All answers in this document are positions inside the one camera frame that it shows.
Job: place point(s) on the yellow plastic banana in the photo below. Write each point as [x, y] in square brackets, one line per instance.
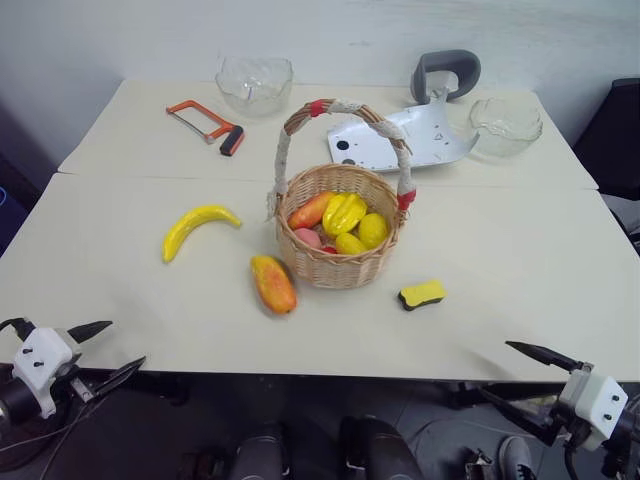
[192, 225]

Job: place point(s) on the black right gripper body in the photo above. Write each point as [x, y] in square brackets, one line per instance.
[560, 425]

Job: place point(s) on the pink peach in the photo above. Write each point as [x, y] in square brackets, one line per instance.
[309, 236]

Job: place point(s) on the large clear glass bowl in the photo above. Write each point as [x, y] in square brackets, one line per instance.
[254, 86]

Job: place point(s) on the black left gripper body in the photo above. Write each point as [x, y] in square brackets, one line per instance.
[82, 385]

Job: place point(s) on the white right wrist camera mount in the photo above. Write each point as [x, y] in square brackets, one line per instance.
[595, 405]

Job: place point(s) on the dark rounded shape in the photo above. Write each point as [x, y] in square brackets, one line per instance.
[377, 450]
[260, 452]

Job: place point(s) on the small clear glass bowl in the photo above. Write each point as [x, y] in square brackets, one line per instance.
[506, 126]

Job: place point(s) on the round yellow lemon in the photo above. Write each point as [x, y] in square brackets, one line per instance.
[372, 230]

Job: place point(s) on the black chair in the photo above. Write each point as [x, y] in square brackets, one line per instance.
[612, 140]

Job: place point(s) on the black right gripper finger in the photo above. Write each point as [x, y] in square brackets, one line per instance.
[520, 415]
[545, 354]

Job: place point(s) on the yellow star fruit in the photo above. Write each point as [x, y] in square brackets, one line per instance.
[344, 212]

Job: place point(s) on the grey curved padded bracket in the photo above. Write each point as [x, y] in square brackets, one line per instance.
[445, 75]

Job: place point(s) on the yellow and black sponge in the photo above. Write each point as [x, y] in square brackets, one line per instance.
[422, 295]

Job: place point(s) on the small red fruit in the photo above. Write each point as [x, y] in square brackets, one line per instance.
[328, 249]

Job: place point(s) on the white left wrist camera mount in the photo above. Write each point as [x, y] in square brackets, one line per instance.
[41, 357]

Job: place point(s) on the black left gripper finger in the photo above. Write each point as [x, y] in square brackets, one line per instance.
[90, 330]
[120, 375]

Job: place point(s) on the orange frame hacksaw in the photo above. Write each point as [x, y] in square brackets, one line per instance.
[210, 125]

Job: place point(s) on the small orange red mango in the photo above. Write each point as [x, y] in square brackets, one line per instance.
[310, 210]

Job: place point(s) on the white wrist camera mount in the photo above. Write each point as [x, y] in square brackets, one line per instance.
[595, 405]
[41, 357]

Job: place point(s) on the small yellow lemon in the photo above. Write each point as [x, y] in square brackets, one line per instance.
[350, 244]

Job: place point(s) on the white metal panel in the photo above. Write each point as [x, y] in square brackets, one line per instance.
[400, 140]

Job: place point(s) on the white and black shoe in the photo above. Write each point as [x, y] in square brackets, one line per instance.
[517, 457]

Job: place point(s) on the large orange yellow mango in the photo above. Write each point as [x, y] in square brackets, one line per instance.
[272, 286]

